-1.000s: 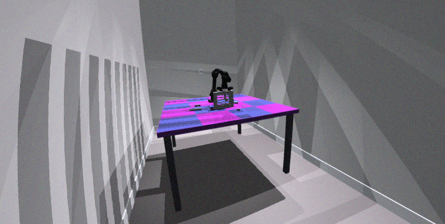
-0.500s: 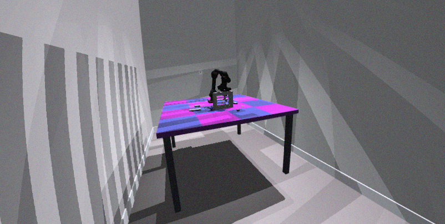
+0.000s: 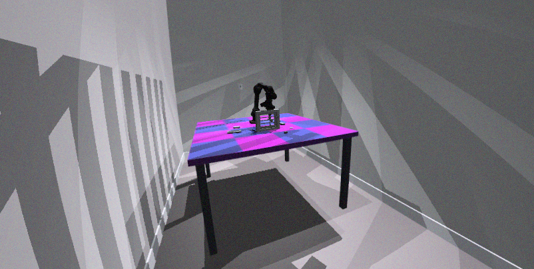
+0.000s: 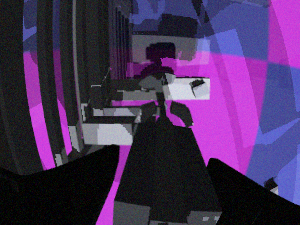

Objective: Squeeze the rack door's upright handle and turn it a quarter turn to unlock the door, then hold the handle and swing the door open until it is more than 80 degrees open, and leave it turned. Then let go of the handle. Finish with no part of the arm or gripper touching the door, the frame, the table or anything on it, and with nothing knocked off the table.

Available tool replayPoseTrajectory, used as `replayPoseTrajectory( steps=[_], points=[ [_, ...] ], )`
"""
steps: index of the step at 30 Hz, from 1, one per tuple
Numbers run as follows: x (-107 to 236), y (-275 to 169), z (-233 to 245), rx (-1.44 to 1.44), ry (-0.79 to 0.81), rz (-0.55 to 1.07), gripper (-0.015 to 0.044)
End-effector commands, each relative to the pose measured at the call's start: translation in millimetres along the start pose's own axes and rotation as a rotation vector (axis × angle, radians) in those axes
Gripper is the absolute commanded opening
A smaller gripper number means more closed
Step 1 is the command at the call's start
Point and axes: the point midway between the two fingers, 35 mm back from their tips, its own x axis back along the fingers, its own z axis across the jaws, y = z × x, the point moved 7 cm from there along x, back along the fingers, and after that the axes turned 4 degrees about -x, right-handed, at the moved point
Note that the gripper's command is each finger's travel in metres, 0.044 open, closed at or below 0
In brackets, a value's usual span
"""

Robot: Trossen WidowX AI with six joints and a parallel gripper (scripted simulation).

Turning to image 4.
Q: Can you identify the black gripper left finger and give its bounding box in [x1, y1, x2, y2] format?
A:
[0, 144, 119, 225]

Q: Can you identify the grey flat bar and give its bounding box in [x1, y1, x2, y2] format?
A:
[264, 180, 279, 194]

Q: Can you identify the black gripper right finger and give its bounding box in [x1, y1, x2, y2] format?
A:
[207, 157, 300, 225]

